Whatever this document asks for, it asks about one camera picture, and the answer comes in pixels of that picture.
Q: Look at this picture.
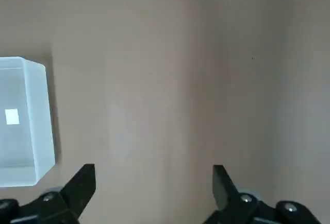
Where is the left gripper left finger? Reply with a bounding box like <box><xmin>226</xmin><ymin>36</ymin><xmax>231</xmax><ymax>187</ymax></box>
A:
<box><xmin>0</xmin><ymin>164</ymin><xmax>96</xmax><ymax>224</ymax></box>

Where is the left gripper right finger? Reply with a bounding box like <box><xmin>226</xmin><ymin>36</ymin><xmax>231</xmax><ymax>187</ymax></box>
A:
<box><xmin>203</xmin><ymin>164</ymin><xmax>322</xmax><ymax>224</ymax></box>

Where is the small white square label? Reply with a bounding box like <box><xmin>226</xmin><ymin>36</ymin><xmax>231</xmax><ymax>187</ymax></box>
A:
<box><xmin>5</xmin><ymin>108</ymin><xmax>20</xmax><ymax>126</ymax></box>

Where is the translucent plastic bin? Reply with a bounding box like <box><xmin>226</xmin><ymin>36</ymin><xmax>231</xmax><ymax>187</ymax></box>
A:
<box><xmin>0</xmin><ymin>56</ymin><xmax>56</xmax><ymax>188</ymax></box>

